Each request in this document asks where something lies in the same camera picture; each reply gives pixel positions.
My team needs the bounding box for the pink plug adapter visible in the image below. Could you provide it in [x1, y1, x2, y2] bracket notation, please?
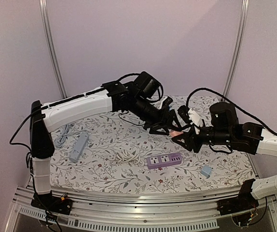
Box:
[169, 130, 183, 137]

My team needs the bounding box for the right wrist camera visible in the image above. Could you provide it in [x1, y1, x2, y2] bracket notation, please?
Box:
[178, 105, 205, 135]

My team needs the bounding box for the aluminium front rail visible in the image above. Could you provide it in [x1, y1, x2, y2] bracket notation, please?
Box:
[4, 186, 277, 232]

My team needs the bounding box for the purple power strip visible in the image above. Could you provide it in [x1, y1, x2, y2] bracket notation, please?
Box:
[147, 153, 182, 169]

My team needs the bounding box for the right aluminium frame post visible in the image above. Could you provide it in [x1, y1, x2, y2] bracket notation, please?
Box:
[223, 0, 249, 98]

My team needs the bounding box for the white coiled power cord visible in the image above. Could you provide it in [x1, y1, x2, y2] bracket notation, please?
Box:
[109, 149, 144, 167]

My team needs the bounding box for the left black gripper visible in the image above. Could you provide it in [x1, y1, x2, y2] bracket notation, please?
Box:
[132, 96, 183, 136]

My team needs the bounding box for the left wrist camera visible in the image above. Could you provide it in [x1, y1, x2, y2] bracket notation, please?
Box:
[157, 96, 173, 109]

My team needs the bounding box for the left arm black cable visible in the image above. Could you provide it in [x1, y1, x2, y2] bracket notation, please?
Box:
[9, 72, 144, 148]

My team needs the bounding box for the floral patterned table mat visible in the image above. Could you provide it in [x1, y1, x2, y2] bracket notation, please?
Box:
[31, 95, 259, 194]

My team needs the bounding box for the left aluminium frame post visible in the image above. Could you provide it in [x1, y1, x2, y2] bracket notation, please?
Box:
[39, 0, 68, 99]

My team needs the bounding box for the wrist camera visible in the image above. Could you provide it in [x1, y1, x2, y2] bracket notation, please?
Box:
[178, 105, 205, 135]
[157, 96, 173, 109]

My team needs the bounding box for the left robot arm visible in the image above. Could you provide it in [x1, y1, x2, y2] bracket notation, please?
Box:
[29, 71, 183, 210]

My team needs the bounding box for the light blue plug adapter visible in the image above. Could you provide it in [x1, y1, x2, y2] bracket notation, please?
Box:
[200, 165, 212, 179]

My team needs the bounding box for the light blue power strip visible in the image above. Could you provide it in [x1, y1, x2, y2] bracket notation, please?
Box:
[69, 131, 89, 163]

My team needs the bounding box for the aluminium frame post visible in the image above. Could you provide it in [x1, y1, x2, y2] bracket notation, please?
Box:
[223, 0, 249, 98]
[39, 0, 68, 99]

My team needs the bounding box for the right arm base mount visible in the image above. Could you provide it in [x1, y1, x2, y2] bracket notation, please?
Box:
[217, 193, 259, 216]

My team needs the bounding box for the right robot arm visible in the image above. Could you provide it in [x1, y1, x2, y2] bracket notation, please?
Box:
[172, 102, 277, 211]

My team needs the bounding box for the light blue coiled cord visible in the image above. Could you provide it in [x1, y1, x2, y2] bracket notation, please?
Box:
[53, 124, 81, 149]

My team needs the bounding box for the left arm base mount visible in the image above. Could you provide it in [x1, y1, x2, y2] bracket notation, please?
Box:
[31, 191, 73, 215]

